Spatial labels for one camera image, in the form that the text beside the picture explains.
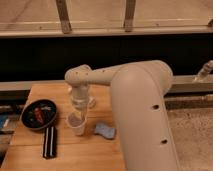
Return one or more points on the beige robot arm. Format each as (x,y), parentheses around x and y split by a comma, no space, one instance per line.
(137,92)

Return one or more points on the metal window frame post left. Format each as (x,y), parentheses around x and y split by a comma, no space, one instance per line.
(63,16)

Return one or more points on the red object in bowl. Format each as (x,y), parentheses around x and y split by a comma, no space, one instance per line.
(39,115)

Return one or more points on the metal window frame post right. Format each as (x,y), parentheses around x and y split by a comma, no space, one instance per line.
(129,15)

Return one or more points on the grey metal fixture right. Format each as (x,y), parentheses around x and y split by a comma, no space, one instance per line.
(204,71)

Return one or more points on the beige cylindrical gripper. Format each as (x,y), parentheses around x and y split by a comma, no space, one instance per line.
(80,99)

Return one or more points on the blue sponge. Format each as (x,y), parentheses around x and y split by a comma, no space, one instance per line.
(105,131)

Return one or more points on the metal window frame post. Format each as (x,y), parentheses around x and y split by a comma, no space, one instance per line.
(63,16)
(129,15)

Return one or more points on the white rectangular remote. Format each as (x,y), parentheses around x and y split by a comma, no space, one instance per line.
(92,102)

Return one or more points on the black round bowl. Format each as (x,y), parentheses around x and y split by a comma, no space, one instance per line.
(49,110)

